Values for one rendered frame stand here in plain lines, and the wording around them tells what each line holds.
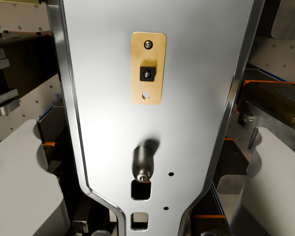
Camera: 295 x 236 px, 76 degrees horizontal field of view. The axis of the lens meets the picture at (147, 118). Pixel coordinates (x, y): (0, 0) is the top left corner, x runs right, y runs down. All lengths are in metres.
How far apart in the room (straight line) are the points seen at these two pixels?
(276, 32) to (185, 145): 0.18
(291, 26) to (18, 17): 0.55
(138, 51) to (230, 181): 0.27
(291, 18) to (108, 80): 0.22
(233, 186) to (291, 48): 0.42
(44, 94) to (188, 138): 0.47
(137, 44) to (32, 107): 0.50
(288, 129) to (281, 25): 0.12
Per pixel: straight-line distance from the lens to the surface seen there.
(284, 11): 0.29
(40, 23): 0.58
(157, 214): 0.40
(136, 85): 0.23
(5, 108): 0.21
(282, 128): 0.26
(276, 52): 0.64
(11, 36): 0.28
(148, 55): 0.22
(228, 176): 0.36
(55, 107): 0.52
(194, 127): 0.27
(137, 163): 0.26
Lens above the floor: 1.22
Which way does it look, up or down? 61 degrees down
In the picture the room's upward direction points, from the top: 178 degrees clockwise
